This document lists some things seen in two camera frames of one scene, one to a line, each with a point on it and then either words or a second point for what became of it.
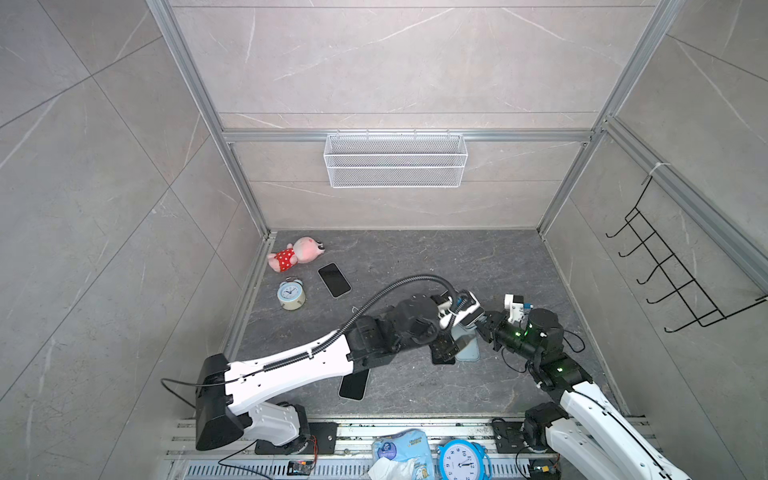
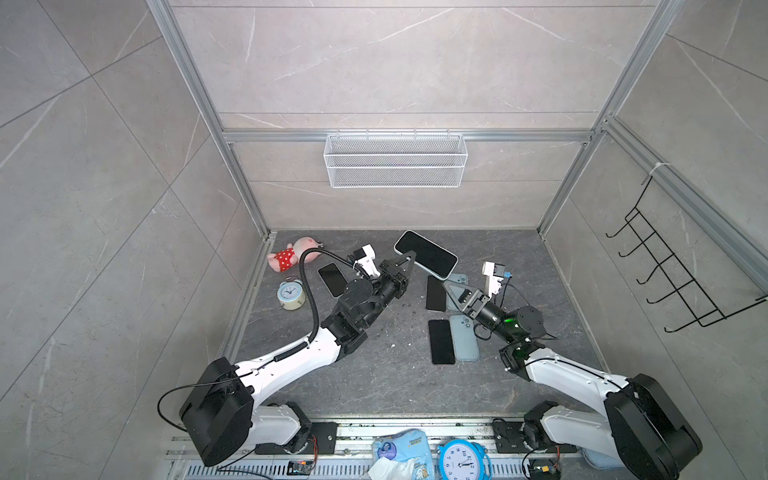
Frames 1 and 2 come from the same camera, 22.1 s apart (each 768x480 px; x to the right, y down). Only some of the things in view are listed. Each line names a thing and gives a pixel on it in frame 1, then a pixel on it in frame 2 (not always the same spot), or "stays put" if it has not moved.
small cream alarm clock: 291,294 stays put
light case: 470,351 stays put
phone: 353,386 → 434,259
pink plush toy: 303,250 stays put
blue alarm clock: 462,459 stays put
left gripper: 450,347 → 397,280
